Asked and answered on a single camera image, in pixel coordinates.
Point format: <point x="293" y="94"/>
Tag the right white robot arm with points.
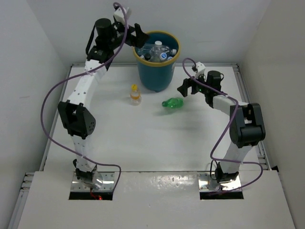
<point x="246" y="126"/>

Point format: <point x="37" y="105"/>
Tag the small bottle yellow cap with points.
<point x="135" y="94"/>

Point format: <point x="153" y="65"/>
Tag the metal base plate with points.
<point x="102" y="182"/>
<point x="207" y="183"/>

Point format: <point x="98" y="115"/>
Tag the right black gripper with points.
<point x="187" y="83"/>

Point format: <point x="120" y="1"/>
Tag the bottle with blue label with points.
<point x="163" y="56"/>

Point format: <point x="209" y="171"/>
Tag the blue bin yellow rim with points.
<point x="156" y="76"/>

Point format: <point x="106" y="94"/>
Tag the green plastic bottle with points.
<point x="173" y="103"/>

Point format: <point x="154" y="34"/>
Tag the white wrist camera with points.
<point x="198" y="69"/>
<point x="122" y="15"/>

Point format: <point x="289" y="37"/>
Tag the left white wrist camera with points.
<point x="122" y="15"/>

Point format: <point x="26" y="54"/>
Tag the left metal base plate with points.
<point x="102" y="182"/>

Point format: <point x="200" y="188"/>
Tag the small bottle black cap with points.
<point x="147" y="56"/>

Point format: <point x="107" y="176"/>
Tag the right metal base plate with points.
<point x="207" y="183"/>

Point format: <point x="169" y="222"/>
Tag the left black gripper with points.
<point x="138" y="39"/>

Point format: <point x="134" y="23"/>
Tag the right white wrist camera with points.
<point x="198" y="69"/>

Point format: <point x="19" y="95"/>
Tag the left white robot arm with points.
<point x="75" y="115"/>

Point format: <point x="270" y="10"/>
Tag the square clear bottle white cap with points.
<point x="156" y="51"/>

